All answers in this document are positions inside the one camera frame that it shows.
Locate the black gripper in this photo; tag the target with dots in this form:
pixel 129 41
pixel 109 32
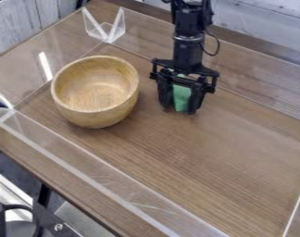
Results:
pixel 199 78

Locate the green rectangular block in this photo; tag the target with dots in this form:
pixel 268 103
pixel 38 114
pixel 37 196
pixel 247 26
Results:
pixel 183 94

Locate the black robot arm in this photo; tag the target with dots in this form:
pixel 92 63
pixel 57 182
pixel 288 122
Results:
pixel 193 40

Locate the light wooden bowl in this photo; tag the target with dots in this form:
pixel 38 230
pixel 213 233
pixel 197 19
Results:
pixel 96 91

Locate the black table leg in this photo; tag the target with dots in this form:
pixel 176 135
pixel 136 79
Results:
pixel 45 196

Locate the clear acrylic corner bracket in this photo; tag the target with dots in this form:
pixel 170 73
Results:
pixel 106 32

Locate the clear acrylic tray wall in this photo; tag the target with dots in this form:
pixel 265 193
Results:
pixel 124 205

